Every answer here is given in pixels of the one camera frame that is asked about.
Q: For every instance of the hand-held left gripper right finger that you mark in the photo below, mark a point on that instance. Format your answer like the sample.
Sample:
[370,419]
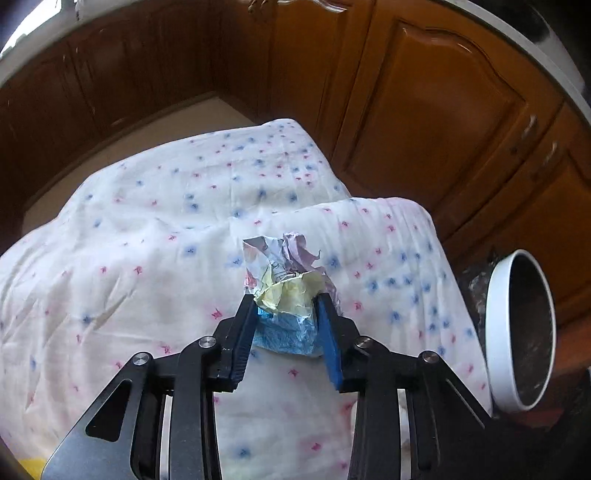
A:
[330,344]

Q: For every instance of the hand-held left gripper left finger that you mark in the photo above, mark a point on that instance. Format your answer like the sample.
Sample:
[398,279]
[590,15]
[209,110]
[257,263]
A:
[247,332]

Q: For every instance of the multicoloured paper wrapper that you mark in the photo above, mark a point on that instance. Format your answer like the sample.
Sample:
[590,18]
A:
[286,295]

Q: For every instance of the white-rimmed black trash bin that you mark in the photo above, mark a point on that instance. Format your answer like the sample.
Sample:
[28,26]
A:
[501,323]

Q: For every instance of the white floral cloth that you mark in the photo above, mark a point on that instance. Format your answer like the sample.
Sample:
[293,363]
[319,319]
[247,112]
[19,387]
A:
[138,258]

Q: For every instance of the brown wooden cabinet door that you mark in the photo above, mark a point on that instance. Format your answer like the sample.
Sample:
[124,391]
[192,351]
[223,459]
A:
[300,60]
[147,64]
[545,217]
[434,110]
[41,124]

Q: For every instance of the grey kitchen countertop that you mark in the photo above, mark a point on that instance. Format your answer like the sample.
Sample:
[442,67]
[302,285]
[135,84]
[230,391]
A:
[556,69]

